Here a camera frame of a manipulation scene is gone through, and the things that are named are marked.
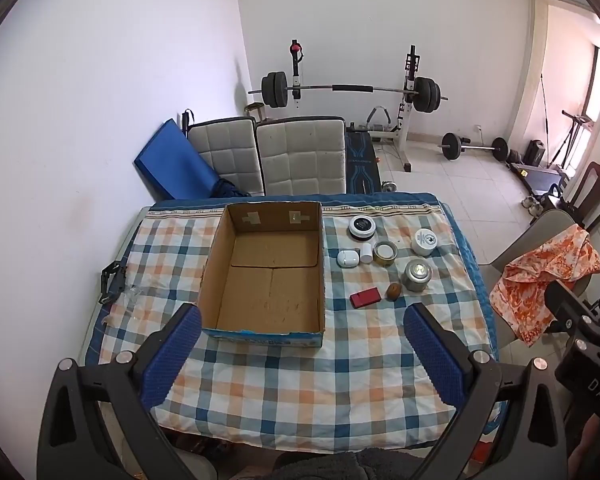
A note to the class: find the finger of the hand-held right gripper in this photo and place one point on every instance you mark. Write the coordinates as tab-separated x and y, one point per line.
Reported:
567	302

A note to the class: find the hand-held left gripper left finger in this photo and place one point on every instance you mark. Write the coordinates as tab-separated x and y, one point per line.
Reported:
172	355

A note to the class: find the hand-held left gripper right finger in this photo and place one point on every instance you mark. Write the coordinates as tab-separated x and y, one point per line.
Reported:
435	355

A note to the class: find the small brown nut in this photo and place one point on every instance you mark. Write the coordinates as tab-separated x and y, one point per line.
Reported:
393	292

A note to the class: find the round metal tin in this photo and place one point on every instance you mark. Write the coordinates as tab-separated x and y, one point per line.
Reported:
418	276

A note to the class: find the small red box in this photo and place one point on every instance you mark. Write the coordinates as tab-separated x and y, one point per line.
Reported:
365	298

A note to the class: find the cardboard box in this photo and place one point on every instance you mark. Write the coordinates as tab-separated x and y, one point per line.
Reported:
265	290

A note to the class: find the white jar with round label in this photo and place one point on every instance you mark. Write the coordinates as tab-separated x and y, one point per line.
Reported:
424	241

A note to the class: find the clear tape roll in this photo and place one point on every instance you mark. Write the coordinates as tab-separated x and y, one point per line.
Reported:
376	255

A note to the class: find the small white bottle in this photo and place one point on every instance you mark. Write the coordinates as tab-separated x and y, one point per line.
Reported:
367	253

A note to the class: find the white earbud case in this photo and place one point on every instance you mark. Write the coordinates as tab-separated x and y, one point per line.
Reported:
347	259

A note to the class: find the white jar with black lid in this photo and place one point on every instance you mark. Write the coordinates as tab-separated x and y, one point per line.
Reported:
361	226

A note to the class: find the person's right hand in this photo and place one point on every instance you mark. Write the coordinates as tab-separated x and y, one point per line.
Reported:
587	447

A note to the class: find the orange patterned cloth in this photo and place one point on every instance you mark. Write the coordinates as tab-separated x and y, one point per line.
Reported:
545	280

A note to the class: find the grey chair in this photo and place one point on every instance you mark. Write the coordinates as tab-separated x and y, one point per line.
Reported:
535	240

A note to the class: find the clear plastic bag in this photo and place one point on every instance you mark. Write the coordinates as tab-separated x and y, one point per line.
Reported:
125	300

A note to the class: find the black plastic clip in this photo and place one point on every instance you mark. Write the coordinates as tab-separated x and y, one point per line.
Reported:
114	280

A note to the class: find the white shoe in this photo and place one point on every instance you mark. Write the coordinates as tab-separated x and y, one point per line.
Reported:
536	206
526	202

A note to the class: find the red packet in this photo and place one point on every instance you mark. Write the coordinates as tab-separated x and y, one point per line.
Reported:
481	452

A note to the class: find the checked blanket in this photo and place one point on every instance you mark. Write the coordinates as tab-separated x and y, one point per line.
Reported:
280	385

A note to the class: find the treadmill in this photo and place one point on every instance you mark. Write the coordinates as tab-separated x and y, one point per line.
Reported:
542	175

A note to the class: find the person's dark grey clothing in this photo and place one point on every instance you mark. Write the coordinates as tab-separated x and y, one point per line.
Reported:
330	466

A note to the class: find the black speaker box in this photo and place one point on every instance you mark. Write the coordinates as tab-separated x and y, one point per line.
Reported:
535	152

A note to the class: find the chrome dumbbell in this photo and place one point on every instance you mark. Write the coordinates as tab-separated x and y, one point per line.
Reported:
390	187

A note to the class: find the black exercise stand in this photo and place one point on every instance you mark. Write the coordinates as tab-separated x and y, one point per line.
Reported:
577	122

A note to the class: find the dark blue cloth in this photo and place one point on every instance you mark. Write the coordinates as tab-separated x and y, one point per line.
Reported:
231	189

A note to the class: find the short floor barbell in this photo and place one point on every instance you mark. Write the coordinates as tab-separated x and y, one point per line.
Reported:
475	148

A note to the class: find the blue exercise mat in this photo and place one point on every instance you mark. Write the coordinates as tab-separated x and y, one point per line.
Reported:
172	160

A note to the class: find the black weight bench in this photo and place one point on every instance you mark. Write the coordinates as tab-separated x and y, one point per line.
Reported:
362	160

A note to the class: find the grey quilted cushion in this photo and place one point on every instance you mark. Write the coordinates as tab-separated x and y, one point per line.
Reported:
225	152
302	155

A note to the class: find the window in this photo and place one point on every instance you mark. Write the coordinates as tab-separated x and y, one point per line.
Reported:
599	85

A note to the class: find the small wooden stool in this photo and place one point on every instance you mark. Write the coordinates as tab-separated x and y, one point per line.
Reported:
255	109

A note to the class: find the barbell with black plates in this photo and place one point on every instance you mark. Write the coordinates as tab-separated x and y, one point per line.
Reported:
352	88

